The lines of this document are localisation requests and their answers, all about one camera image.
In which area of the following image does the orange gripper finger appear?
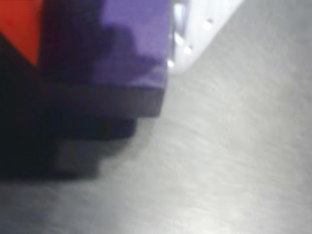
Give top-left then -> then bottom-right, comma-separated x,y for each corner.
0,0 -> 44,66

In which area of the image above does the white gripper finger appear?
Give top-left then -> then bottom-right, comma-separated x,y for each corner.
168,0 -> 244,74

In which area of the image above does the purple wooden cube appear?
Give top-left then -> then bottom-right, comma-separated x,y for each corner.
39,0 -> 174,118

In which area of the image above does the black felt mat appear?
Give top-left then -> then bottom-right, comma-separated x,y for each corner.
0,0 -> 312,234

